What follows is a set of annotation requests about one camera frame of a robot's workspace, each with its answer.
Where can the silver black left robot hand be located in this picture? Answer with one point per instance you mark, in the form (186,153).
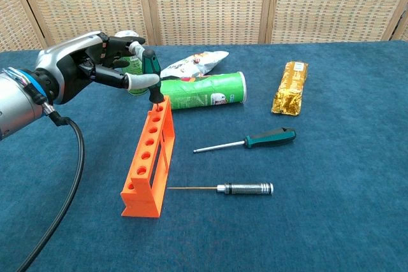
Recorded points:
(63,61)

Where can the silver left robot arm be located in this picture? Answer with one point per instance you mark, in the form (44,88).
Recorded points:
(16,106)

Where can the orange tool rack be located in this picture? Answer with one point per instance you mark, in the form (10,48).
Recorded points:
(143,192)

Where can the silver metal precision screwdriver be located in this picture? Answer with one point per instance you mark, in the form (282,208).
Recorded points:
(248,188)

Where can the green drink can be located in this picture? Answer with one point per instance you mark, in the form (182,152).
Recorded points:
(134,66)

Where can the white snack bag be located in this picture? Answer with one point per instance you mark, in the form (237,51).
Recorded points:
(197,63)

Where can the green chips tube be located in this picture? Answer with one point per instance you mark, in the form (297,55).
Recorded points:
(204,92)

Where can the woven bamboo folding screen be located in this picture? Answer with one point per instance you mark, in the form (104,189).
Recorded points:
(207,1)

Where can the gold foil snack packet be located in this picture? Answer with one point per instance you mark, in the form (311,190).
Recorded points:
(290,90)

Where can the blue felt table cover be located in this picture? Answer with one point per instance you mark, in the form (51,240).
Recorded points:
(287,221)

